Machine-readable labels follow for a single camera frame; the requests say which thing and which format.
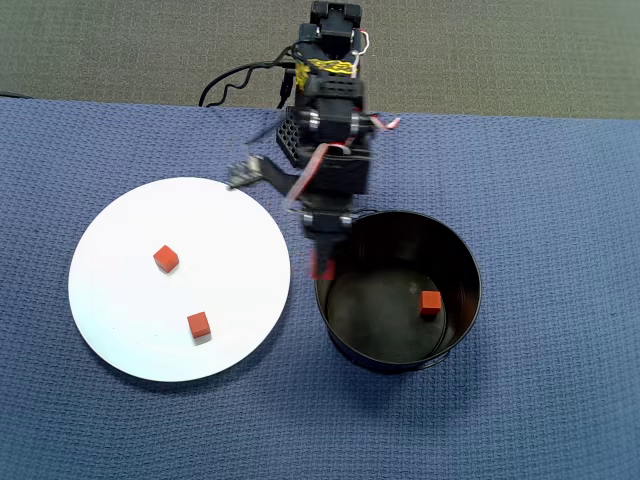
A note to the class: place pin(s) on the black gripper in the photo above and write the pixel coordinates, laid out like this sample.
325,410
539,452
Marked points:
325,221

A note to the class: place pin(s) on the red cube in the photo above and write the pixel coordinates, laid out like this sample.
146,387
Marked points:
198,324
165,257
322,271
430,301

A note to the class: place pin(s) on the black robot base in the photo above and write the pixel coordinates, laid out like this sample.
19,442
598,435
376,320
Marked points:
290,142

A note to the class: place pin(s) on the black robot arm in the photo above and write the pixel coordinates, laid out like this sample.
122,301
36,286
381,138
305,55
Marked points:
335,125

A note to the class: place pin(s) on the white round plate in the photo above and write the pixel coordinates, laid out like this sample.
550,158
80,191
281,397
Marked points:
125,300

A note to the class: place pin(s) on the black round metal pot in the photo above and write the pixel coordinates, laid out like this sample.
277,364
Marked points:
380,320

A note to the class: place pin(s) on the blue woven table cloth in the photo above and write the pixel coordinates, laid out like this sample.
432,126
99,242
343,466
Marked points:
550,250

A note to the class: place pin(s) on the wrist camera board with bracket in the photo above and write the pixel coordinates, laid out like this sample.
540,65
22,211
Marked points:
247,172

